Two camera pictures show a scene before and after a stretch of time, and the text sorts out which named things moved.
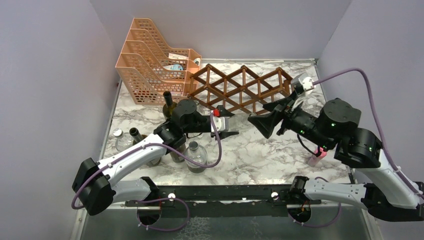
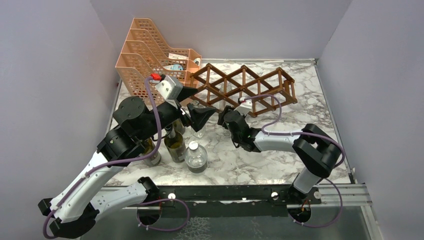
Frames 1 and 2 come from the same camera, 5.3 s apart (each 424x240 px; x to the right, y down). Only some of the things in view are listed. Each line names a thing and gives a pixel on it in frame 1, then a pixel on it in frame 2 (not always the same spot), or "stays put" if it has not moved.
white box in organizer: x=173 y=56 stays put
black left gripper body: x=199 y=126 -> x=171 y=112
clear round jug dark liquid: x=198 y=153 stays put
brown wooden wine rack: x=241 y=90 stays put
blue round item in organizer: x=175 y=67 stays put
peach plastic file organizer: x=148 y=67 stays put
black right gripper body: x=304 y=124 -> x=228 y=109
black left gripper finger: x=224 y=134 -> x=186 y=92
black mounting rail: x=223 y=201 stays put
